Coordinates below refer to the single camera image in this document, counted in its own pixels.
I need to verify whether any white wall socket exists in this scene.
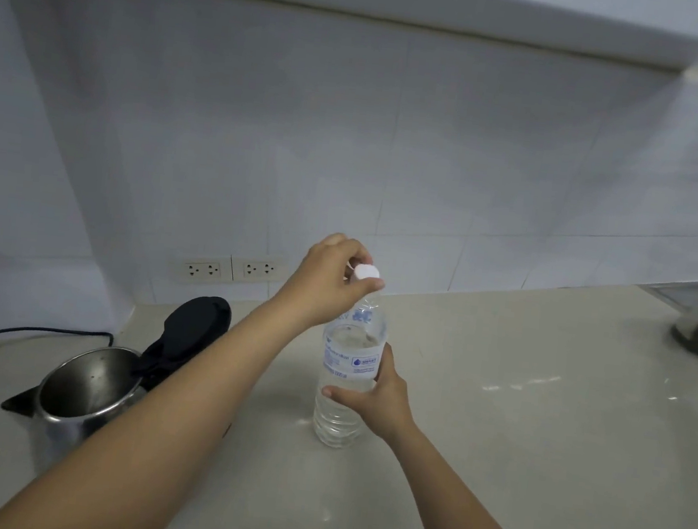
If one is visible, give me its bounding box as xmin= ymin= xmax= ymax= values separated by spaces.
xmin=173 ymin=252 xmax=235 ymax=290
xmin=230 ymin=252 xmax=288 ymax=290

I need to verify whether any clear plastic water bottle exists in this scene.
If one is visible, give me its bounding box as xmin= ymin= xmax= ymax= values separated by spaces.
xmin=309 ymin=273 xmax=396 ymax=454

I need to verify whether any person's right hand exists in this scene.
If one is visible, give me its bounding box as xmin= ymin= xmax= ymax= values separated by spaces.
xmin=316 ymin=336 xmax=428 ymax=449

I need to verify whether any steel kettle with black lid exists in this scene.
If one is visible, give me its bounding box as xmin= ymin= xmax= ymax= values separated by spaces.
xmin=0 ymin=273 xmax=235 ymax=499

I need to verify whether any black power cord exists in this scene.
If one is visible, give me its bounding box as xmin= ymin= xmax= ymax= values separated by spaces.
xmin=0 ymin=319 xmax=116 ymax=367

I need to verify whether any person's left forearm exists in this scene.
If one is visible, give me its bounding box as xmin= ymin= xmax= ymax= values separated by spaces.
xmin=0 ymin=265 xmax=318 ymax=529

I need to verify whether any person's left hand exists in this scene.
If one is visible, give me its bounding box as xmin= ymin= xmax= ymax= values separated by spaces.
xmin=269 ymin=226 xmax=391 ymax=341

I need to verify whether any person's right forearm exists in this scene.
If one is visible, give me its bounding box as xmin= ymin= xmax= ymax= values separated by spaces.
xmin=378 ymin=419 xmax=570 ymax=529

